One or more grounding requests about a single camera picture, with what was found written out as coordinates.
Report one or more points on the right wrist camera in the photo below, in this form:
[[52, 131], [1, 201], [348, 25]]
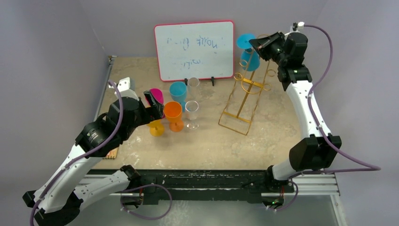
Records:
[[296, 27]]

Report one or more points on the orange small circuit board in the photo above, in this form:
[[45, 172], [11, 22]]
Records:
[[112, 154]]

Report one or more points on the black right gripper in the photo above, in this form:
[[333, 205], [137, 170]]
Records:
[[267, 45]]

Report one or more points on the pink wine glass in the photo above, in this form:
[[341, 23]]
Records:
[[157, 94]]

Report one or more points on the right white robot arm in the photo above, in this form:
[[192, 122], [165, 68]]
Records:
[[314, 151]]

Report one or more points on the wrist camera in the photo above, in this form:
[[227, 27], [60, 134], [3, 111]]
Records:
[[296, 27], [126, 87]]

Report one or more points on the clear wine glass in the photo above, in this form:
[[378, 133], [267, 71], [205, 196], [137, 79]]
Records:
[[192, 111], [193, 85]]

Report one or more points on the orange wine glass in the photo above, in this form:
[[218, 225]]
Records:
[[173, 113]]

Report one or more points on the yellow wine glass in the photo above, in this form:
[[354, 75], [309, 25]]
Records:
[[156, 128]]

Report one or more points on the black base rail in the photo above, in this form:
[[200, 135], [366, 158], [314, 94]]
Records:
[[204, 185]]

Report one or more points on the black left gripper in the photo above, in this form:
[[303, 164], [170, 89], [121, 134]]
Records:
[[154, 112]]

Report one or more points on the light blue wine glass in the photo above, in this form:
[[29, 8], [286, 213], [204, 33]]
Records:
[[178, 92]]

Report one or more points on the red framed whiteboard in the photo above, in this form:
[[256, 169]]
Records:
[[201, 50]]

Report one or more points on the gold wire wine glass rack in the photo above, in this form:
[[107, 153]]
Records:
[[238, 114]]

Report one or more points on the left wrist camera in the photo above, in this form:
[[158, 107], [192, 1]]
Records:
[[126, 87]]

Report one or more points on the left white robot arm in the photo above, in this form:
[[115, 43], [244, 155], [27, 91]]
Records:
[[60, 200]]

